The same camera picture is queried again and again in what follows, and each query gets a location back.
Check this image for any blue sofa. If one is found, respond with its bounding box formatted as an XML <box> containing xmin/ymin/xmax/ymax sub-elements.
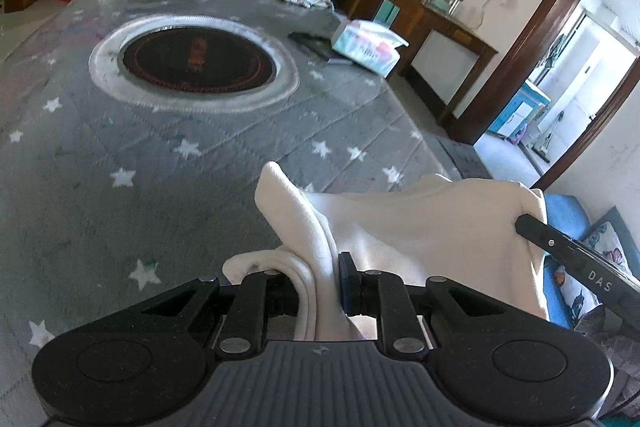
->
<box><xmin>542</xmin><ymin>194</ymin><xmax>640</xmax><ymax>333</ymax></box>

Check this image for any mop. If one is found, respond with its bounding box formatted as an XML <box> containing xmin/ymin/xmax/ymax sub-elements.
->
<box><xmin>534</xmin><ymin>109</ymin><xmax>567</xmax><ymax>158</ymax></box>

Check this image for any patterned cushion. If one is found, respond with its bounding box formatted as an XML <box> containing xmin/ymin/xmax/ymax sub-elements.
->
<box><xmin>555</xmin><ymin>207</ymin><xmax>633</xmax><ymax>333</ymax></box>

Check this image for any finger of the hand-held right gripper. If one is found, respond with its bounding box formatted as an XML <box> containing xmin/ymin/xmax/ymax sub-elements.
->
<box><xmin>515</xmin><ymin>214</ymin><xmax>640</xmax><ymax>305</ymax></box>

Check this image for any round built-in cooktop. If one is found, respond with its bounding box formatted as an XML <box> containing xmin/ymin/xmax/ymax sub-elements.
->
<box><xmin>89</xmin><ymin>14</ymin><xmax>301</xmax><ymax>114</ymax></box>

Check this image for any dark wooden display cabinet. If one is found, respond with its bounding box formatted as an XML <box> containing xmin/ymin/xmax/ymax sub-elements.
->
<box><xmin>332</xmin><ymin>0</ymin><xmax>500</xmax><ymax>145</ymax></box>

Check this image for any tissue pack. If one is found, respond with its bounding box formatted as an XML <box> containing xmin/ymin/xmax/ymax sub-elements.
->
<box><xmin>331</xmin><ymin>19</ymin><xmax>408</xmax><ymax>76</ymax></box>

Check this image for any cream garment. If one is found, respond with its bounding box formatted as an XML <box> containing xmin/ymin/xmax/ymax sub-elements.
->
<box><xmin>222</xmin><ymin>162</ymin><xmax>550</xmax><ymax>342</ymax></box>

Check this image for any grey star tablecloth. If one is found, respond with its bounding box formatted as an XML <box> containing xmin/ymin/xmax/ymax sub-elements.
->
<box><xmin>0</xmin><ymin>0</ymin><xmax>461</xmax><ymax>427</ymax></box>

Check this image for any teal box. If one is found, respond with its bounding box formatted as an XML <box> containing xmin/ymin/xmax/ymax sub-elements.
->
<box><xmin>375</xmin><ymin>0</ymin><xmax>401</xmax><ymax>25</ymax></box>

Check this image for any blue cabinet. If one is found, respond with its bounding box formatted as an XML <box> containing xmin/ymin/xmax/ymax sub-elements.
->
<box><xmin>487</xmin><ymin>82</ymin><xmax>551</xmax><ymax>135</ymax></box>

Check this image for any dark wooden door frame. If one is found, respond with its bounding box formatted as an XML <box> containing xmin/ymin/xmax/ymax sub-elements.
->
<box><xmin>452</xmin><ymin>0</ymin><xmax>640</xmax><ymax>192</ymax></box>

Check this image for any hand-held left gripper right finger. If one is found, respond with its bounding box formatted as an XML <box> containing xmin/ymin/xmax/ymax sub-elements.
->
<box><xmin>339</xmin><ymin>252</ymin><xmax>521</xmax><ymax>357</ymax></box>

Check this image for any black remote control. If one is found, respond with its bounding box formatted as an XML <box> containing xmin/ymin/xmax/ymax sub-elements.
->
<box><xmin>288</xmin><ymin>31</ymin><xmax>353</xmax><ymax>65</ymax></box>

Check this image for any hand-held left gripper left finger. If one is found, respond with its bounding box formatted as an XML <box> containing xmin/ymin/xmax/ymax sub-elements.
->
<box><xmin>127</xmin><ymin>271</ymin><xmax>301</xmax><ymax>357</ymax></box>

